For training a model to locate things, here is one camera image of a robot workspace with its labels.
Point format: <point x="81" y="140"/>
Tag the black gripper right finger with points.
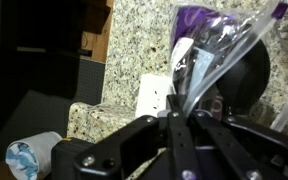
<point x="237" y="156"/>

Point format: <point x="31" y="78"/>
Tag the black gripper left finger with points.
<point x="180" y="143"/>

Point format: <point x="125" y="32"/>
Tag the black round item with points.
<point x="247" y="80"/>

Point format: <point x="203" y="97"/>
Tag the clear zip bag purple package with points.
<point x="190" y="20"/>

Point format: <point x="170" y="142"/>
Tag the wooden counter side panel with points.
<point x="99" y="43"/>

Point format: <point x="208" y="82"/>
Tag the small white box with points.
<point x="150" y="95"/>

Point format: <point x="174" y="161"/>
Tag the dark grey floor mat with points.
<point x="34" y="113"/>

